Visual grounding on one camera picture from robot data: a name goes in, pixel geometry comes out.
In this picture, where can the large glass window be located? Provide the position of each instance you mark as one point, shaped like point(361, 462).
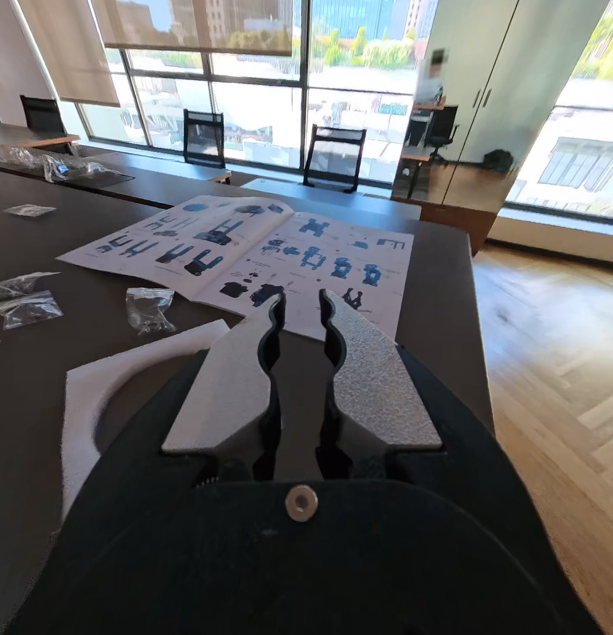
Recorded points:
point(256, 114)
point(579, 149)

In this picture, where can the grey desk with brown edge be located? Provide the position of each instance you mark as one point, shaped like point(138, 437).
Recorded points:
point(162, 166)
point(336, 198)
point(18, 134)

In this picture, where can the black mesh office chair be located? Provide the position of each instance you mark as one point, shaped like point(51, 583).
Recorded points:
point(43, 119)
point(204, 136)
point(333, 158)

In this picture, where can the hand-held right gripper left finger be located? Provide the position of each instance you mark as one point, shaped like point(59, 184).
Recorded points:
point(227, 392)

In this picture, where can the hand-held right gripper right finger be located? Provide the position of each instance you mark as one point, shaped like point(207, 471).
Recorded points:
point(380, 392)

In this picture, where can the glossy tall cabinet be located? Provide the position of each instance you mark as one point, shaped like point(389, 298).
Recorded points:
point(510, 99)

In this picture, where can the dark desk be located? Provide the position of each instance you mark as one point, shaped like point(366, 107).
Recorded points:
point(38, 248)

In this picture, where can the open instruction manual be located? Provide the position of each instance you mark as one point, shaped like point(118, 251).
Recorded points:
point(237, 248)

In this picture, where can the beige roller blind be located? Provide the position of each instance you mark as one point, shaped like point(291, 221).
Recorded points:
point(197, 27)
point(73, 49)

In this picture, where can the large crumpled clear plastic bag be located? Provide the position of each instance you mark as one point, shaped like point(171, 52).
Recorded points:
point(53, 163)

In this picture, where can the white foam frame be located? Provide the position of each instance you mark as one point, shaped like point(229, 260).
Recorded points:
point(83, 397)

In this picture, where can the small clear plastic parts bag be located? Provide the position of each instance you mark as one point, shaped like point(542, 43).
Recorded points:
point(31, 311)
point(18, 283)
point(150, 310)
point(30, 210)

